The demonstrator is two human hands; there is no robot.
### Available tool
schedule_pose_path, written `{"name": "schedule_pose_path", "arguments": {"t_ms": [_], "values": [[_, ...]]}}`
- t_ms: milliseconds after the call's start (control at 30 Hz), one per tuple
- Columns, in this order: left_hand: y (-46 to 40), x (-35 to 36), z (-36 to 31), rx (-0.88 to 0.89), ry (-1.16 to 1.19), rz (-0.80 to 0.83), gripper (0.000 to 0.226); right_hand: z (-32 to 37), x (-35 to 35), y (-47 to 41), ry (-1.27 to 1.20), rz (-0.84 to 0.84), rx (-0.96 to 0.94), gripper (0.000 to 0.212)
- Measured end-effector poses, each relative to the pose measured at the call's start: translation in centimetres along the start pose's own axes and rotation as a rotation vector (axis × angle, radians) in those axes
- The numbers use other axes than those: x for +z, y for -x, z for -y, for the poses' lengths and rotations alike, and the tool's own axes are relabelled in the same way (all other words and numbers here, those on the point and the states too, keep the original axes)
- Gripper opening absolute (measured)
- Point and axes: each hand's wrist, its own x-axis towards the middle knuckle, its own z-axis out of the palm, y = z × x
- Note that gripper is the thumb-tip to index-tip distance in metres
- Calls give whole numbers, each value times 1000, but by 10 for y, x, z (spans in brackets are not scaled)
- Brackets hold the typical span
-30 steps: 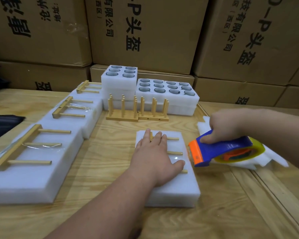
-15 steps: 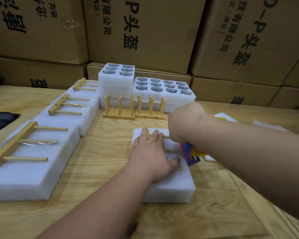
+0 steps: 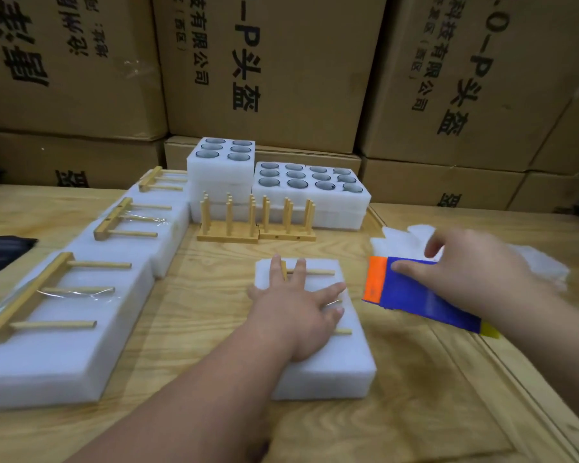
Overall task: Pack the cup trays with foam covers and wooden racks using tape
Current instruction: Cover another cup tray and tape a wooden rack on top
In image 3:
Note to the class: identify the pile of white foam sheets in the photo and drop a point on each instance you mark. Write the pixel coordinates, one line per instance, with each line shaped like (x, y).
(400, 241)

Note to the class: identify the row of wooden peg racks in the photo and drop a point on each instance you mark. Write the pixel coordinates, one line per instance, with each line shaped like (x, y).
(227, 236)

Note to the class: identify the black plastic bags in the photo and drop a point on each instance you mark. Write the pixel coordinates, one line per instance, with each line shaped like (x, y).
(2, 255)

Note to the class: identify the stack of white foam trays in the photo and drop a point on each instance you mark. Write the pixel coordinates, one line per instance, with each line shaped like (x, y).
(217, 178)

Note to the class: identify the person's right forearm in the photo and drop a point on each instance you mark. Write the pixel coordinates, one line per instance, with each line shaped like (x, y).
(560, 342)

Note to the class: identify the orange and blue tape dispenser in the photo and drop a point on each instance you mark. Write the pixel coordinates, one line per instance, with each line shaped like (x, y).
(415, 299)

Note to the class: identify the person's left hand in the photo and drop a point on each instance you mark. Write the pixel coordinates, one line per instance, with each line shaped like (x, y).
(294, 318)

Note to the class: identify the stack of brown cardboard boxes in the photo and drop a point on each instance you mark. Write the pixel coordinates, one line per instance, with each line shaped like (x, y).
(270, 62)

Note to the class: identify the person's left forearm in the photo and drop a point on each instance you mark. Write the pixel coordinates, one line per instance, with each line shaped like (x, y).
(183, 405)

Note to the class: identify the person's right hand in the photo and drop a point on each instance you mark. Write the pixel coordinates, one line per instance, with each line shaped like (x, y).
(473, 275)

